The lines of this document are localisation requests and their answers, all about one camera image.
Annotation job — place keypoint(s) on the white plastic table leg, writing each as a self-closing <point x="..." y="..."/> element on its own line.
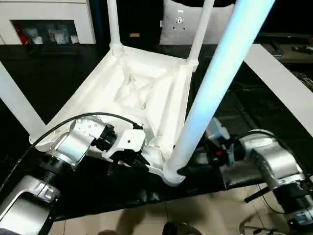
<point x="113" y="24"/>
<point x="200" y="31"/>
<point x="14" y="98"/>
<point x="220" y="73"/>

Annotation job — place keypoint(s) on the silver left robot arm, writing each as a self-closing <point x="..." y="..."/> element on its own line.
<point x="71" y="144"/>

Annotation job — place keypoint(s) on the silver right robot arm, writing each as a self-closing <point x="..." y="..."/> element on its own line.
<point x="276" y="161"/>

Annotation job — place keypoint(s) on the black stand bar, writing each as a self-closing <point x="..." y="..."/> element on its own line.
<point x="256" y="194"/>

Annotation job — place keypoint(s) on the black table mat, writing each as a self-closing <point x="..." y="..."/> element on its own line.
<point x="49" y="73"/>

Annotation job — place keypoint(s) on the small brown label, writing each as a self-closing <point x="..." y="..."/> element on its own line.
<point x="134" y="35"/>

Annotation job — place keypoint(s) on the grey cushion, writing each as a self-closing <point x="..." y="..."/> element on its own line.
<point x="171" y="36"/>

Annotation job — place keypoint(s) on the small white cup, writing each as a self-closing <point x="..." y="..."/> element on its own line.
<point x="74" y="39"/>

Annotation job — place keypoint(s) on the black couch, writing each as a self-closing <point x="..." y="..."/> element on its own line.
<point x="139" y="19"/>

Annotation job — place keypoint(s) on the black remote control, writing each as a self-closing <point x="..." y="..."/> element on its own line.
<point x="303" y="49"/>

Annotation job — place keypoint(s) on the white cabinet with glass doors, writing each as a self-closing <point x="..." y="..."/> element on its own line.
<point x="49" y="9"/>

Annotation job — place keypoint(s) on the chrome tube frame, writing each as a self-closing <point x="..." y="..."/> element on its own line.
<point x="256" y="228"/>

